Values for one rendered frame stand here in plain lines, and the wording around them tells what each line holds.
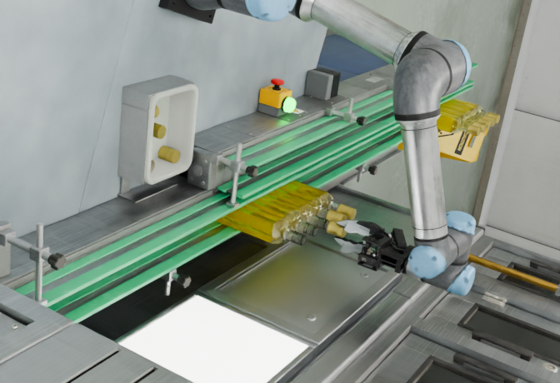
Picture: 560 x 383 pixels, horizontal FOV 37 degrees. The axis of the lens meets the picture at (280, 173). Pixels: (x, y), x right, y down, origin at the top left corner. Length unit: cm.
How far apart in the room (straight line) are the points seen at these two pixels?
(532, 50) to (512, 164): 109
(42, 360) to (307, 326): 91
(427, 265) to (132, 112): 74
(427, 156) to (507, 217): 659
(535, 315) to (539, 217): 596
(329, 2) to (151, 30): 42
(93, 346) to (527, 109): 705
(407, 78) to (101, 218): 75
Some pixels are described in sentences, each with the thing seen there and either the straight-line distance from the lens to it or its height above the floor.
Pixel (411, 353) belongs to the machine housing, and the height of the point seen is 147.
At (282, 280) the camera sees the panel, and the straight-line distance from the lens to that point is 213.
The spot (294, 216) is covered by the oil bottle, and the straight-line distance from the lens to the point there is 211.
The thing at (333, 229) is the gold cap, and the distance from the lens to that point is 213.
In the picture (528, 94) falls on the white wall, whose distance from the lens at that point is 800.
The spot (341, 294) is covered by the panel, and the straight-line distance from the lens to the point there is 211.
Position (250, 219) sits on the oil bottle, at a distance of 209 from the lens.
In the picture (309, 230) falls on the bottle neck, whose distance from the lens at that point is 210.
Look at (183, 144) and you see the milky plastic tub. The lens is 207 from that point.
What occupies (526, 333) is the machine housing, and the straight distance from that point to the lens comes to 223.
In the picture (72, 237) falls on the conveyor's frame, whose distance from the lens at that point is 184.
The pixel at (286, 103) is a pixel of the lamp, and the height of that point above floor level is 84.
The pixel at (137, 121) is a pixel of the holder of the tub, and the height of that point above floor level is 80.
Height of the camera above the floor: 196
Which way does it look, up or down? 27 degrees down
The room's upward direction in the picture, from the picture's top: 109 degrees clockwise
